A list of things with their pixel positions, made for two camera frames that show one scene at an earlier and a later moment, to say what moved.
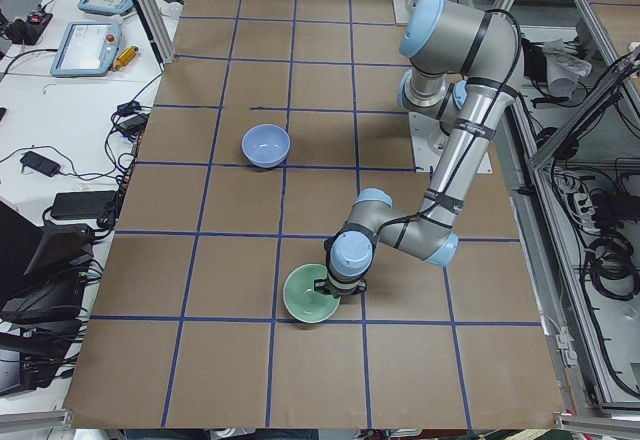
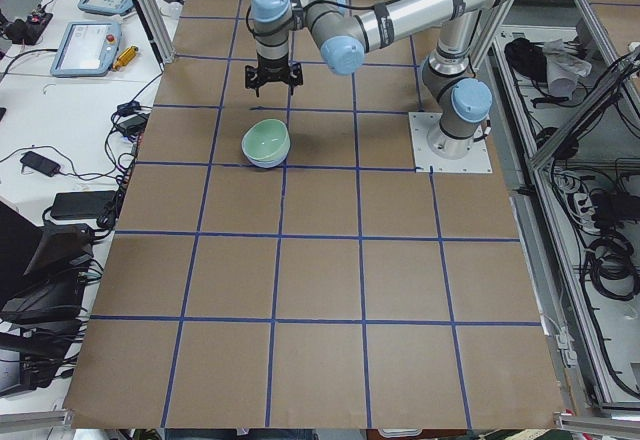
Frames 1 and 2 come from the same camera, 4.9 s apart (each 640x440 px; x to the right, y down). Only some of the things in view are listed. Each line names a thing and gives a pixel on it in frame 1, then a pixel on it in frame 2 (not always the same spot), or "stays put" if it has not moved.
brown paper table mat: [190, 328] stays put
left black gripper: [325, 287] to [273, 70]
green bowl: [302, 302] to [266, 139]
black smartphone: [40, 164] stays put
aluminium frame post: [146, 1] stays put
